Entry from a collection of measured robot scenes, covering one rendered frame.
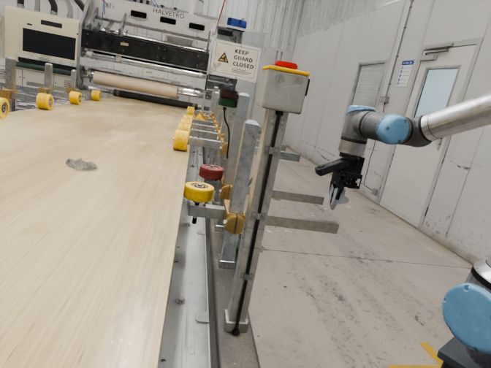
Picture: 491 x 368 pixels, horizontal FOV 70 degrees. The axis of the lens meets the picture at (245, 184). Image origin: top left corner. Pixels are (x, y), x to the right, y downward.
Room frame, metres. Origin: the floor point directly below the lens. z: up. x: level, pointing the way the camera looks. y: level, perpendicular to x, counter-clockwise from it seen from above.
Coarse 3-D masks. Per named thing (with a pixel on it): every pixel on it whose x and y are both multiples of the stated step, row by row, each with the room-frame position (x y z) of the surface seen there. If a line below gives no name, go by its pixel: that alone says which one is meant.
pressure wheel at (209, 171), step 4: (204, 164) 1.19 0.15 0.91; (208, 164) 1.20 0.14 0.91; (200, 168) 1.16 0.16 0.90; (204, 168) 1.14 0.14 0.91; (208, 168) 1.15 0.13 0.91; (212, 168) 1.17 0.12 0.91; (216, 168) 1.18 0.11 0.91; (220, 168) 1.18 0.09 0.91; (200, 172) 1.15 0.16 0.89; (204, 172) 1.14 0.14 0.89; (208, 172) 1.14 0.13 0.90; (212, 172) 1.14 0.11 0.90; (216, 172) 1.14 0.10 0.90; (220, 172) 1.15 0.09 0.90; (200, 176) 1.15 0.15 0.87; (204, 176) 1.14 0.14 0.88; (208, 176) 1.14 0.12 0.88; (212, 176) 1.14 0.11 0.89; (216, 176) 1.14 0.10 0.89; (220, 176) 1.16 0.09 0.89; (208, 180) 1.16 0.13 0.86; (212, 180) 1.17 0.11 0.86
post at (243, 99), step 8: (240, 96) 1.13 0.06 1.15; (248, 96) 1.13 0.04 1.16; (240, 104) 1.13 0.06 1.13; (240, 112) 1.13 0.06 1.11; (240, 120) 1.13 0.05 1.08; (232, 128) 1.15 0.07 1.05; (240, 128) 1.13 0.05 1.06; (232, 136) 1.13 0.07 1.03; (240, 136) 1.13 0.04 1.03; (232, 144) 1.13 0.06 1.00; (232, 152) 1.13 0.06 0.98; (232, 160) 1.13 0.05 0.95; (232, 168) 1.13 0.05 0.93; (224, 176) 1.14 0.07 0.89; (232, 176) 1.13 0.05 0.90; (232, 184) 1.13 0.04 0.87; (216, 224) 1.14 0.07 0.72
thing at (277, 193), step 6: (204, 180) 1.16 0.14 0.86; (216, 180) 1.18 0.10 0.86; (216, 186) 1.16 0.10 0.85; (276, 192) 1.20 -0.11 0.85; (282, 192) 1.20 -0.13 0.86; (288, 192) 1.21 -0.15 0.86; (294, 192) 1.22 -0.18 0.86; (300, 192) 1.24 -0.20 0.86; (276, 198) 1.20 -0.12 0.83; (282, 198) 1.21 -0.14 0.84; (288, 198) 1.21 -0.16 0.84; (294, 198) 1.21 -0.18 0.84; (300, 198) 1.22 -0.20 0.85; (306, 198) 1.22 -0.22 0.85; (312, 198) 1.22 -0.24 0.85; (318, 198) 1.23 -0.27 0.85
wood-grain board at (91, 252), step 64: (0, 128) 1.20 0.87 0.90; (64, 128) 1.41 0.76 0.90; (128, 128) 1.72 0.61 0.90; (0, 192) 0.64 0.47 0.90; (64, 192) 0.70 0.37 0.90; (128, 192) 0.78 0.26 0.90; (0, 256) 0.42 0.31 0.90; (64, 256) 0.45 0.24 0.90; (128, 256) 0.49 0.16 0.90; (0, 320) 0.31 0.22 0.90; (64, 320) 0.33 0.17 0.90; (128, 320) 0.34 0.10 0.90
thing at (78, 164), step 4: (68, 160) 0.91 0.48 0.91; (72, 160) 0.92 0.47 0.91; (76, 160) 0.92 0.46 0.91; (80, 160) 0.91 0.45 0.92; (68, 164) 0.89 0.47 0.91; (72, 164) 0.89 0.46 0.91; (76, 164) 0.89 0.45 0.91; (80, 164) 0.89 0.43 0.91; (84, 164) 0.89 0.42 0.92; (88, 164) 0.92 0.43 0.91; (92, 164) 0.92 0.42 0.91; (76, 168) 0.88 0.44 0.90; (80, 168) 0.88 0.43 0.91; (84, 168) 0.88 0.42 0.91; (88, 168) 0.90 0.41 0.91; (92, 168) 0.91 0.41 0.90; (96, 168) 0.92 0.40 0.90
